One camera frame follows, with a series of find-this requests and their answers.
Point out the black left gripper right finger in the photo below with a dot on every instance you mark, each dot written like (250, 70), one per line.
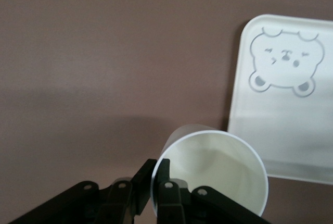
(166, 200)

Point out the cream tray with bear print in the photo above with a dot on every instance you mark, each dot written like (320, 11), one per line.
(286, 119)

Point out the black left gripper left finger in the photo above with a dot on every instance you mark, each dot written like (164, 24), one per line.
(141, 190)

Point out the white plastic cup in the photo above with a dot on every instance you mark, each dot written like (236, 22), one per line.
(213, 161)

